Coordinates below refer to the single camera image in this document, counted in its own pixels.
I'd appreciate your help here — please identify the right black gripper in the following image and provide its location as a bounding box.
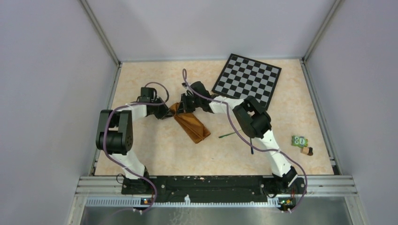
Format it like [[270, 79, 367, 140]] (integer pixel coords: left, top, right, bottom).
[[176, 94, 201, 116]]

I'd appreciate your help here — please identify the aluminium frame rail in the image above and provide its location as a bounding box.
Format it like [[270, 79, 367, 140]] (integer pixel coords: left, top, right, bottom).
[[75, 175, 123, 196]]

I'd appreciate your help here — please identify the black grey checkerboard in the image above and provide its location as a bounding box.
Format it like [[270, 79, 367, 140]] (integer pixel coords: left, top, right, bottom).
[[212, 53, 282, 110]]

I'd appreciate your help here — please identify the small brown wooden block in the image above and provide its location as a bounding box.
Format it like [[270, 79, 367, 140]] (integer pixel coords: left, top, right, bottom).
[[300, 147, 314, 156]]

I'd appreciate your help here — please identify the green owl toy block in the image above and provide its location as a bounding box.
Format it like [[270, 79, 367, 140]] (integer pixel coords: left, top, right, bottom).
[[291, 135, 308, 148]]

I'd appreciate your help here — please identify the iridescent fork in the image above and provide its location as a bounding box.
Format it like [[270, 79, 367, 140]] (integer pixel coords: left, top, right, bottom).
[[218, 132, 236, 139]]

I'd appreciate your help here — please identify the brown cloth napkin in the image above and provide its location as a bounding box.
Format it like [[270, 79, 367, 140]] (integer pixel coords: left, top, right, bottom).
[[169, 103, 211, 144]]

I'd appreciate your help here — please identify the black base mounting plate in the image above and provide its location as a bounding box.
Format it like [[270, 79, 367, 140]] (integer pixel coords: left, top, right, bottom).
[[116, 175, 305, 204]]

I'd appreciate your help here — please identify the white slotted cable duct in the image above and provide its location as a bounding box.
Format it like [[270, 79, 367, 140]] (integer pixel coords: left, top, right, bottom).
[[85, 197, 280, 208]]

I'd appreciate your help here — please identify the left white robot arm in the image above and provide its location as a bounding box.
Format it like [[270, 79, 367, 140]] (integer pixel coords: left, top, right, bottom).
[[95, 87, 172, 194]]

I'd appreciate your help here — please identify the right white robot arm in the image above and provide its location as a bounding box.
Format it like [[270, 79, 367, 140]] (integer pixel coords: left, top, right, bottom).
[[179, 82, 298, 193]]

